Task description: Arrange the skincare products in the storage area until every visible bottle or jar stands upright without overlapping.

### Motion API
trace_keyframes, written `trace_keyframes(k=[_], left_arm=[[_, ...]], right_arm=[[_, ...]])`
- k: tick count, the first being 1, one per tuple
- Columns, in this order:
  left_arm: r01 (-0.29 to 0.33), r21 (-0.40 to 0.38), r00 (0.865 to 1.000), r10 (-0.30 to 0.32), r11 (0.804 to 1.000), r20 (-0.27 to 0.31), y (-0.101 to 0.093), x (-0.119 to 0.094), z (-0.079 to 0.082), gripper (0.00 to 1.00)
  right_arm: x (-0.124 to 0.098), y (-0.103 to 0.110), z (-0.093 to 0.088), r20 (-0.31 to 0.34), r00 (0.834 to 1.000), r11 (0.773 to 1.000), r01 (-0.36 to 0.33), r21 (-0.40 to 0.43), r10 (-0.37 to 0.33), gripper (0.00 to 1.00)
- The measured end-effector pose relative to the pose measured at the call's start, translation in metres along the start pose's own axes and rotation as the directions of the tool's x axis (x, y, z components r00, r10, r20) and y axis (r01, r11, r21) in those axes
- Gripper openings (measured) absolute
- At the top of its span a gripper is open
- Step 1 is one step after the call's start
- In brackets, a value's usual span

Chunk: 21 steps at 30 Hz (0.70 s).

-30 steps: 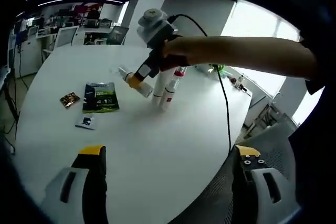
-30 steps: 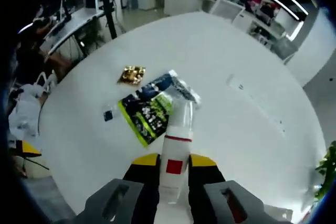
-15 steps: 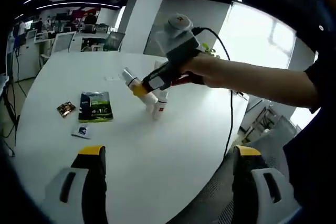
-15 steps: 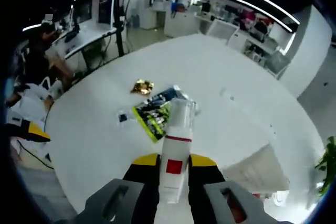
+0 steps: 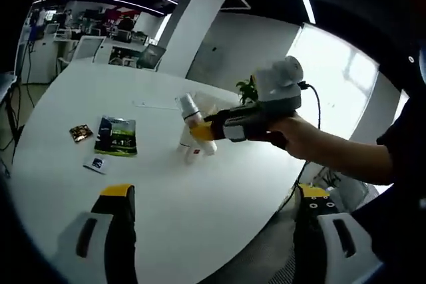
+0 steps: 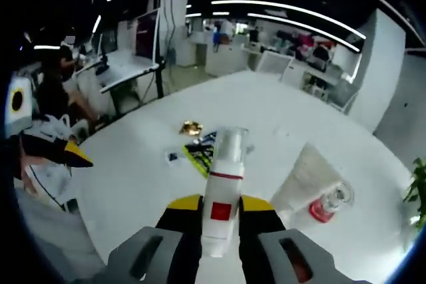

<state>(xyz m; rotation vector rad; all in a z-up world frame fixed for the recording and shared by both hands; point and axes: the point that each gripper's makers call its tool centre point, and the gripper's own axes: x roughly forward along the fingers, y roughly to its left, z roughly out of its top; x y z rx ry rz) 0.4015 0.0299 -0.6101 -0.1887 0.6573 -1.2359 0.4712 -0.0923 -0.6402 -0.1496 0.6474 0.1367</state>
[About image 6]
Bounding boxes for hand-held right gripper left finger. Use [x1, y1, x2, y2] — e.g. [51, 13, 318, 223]
[105, 193, 204, 284]

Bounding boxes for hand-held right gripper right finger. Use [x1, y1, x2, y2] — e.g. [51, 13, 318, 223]
[238, 194, 357, 284]

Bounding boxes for large white skincare bottle red label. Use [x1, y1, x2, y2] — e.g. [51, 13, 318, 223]
[201, 126, 251, 259]

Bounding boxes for white skincare tube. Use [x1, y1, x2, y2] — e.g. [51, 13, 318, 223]
[270, 143, 339, 213]

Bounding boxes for green black skincare sachet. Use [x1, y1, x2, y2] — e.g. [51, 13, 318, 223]
[182, 142, 216, 179]

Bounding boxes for small white skincare sachet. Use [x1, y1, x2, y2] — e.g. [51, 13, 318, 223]
[164, 150, 183, 168]

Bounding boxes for silver blue skincare sachet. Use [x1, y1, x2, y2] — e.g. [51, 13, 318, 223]
[192, 130, 219, 147]

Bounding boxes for gold foil skincare sachet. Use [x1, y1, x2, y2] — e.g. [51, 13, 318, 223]
[178, 119, 204, 137]

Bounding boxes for white desk black legs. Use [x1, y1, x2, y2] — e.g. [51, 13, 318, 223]
[73, 49, 166, 117]

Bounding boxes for dark red standing screen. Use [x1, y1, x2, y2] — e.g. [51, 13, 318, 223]
[134, 10, 161, 66]

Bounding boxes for potted green plant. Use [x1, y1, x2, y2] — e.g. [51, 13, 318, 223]
[404, 157, 426, 231]

